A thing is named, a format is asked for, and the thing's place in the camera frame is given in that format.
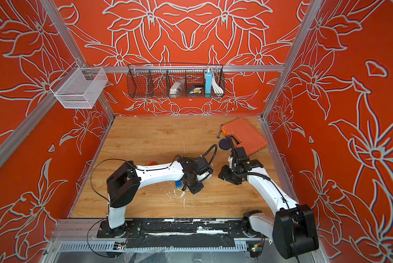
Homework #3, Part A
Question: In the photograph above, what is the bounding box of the orange plastic tool case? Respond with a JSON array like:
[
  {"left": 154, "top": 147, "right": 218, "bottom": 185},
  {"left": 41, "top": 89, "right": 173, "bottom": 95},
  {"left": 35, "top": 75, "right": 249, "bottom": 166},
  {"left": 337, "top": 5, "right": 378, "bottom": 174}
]
[{"left": 222, "top": 118, "right": 268, "bottom": 156}]

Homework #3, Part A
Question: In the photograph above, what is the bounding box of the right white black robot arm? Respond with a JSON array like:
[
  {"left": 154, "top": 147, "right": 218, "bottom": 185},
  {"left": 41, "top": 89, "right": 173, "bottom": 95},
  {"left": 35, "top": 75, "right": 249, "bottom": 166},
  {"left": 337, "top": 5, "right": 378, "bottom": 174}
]
[{"left": 218, "top": 136, "right": 319, "bottom": 259}]

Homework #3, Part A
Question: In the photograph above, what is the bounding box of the clear acrylic wall box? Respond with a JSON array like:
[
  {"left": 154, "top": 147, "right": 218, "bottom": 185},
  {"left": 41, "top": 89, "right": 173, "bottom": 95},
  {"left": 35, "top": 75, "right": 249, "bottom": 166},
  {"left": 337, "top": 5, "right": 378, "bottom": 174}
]
[{"left": 51, "top": 68, "right": 108, "bottom": 109}]

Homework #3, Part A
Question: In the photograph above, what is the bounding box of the light blue box in basket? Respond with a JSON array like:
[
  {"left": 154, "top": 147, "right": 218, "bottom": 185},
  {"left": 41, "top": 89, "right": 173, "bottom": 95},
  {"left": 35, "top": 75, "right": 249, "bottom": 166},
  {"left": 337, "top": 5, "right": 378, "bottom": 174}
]
[{"left": 204, "top": 70, "right": 213, "bottom": 98}]

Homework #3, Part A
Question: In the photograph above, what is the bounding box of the grey plastic bag in basket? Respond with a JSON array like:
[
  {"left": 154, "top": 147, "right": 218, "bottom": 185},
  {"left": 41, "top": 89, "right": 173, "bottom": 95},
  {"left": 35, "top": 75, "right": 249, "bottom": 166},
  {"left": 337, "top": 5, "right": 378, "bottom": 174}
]
[{"left": 169, "top": 80, "right": 185, "bottom": 98}]

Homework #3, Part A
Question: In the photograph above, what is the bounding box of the screwdriver bit beside case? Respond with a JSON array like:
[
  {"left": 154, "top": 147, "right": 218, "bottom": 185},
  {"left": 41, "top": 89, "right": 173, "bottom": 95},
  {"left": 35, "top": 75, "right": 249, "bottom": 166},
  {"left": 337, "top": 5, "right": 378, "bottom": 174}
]
[{"left": 216, "top": 124, "right": 223, "bottom": 139}]

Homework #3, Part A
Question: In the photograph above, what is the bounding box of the white cable bundle in basket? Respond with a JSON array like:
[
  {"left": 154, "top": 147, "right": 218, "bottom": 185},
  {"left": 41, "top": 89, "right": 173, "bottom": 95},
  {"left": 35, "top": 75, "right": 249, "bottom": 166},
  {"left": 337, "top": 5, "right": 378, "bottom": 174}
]
[{"left": 211, "top": 76, "right": 224, "bottom": 98}]

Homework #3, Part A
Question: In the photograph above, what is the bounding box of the black wire wall basket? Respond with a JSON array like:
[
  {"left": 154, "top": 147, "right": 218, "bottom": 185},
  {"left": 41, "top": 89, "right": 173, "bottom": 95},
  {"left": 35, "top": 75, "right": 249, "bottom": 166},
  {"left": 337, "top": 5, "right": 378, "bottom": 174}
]
[{"left": 126, "top": 63, "right": 226, "bottom": 99}]

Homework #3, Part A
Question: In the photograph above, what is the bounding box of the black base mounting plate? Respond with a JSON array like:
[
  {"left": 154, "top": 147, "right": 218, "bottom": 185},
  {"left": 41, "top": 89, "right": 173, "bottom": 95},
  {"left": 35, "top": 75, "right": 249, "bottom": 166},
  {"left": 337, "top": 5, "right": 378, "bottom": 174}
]
[{"left": 97, "top": 218, "right": 273, "bottom": 249}]

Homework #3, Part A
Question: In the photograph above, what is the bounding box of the white slotted cable duct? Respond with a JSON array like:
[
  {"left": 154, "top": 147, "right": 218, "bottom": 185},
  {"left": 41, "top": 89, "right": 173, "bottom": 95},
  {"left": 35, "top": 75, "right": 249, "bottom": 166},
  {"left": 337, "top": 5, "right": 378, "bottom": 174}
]
[{"left": 58, "top": 241, "right": 126, "bottom": 253}]

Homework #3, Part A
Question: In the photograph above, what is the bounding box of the black item in basket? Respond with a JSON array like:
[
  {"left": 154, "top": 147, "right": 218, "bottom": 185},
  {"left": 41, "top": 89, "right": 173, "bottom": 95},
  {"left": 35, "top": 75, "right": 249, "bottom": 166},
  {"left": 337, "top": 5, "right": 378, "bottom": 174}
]
[{"left": 185, "top": 84, "right": 205, "bottom": 95}]

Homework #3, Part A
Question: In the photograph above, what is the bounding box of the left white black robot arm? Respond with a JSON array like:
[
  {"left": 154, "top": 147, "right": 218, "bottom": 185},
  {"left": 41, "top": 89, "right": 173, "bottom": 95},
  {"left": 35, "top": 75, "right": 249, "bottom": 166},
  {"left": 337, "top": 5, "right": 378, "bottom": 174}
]
[{"left": 106, "top": 145, "right": 218, "bottom": 230}]

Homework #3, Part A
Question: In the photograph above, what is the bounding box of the dark round disc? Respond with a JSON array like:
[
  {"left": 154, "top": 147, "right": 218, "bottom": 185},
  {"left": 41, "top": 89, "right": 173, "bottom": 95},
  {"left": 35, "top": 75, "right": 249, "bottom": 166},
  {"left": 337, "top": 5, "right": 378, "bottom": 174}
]
[{"left": 218, "top": 138, "right": 231, "bottom": 151}]

